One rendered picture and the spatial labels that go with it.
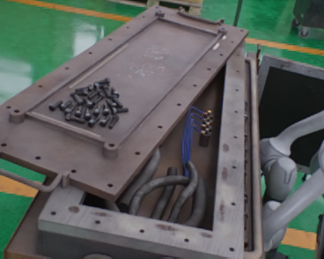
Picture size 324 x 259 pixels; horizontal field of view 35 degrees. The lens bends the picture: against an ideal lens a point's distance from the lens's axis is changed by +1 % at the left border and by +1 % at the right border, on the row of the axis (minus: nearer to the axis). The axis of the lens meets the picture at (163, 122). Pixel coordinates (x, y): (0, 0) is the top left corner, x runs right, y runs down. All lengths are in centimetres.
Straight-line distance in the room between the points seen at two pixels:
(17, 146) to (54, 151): 9
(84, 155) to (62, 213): 20
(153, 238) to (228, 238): 17
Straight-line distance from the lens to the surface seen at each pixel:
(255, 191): 147
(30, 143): 134
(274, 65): 243
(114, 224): 115
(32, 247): 125
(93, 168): 126
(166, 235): 114
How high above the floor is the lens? 213
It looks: 32 degrees down
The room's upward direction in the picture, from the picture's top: 9 degrees clockwise
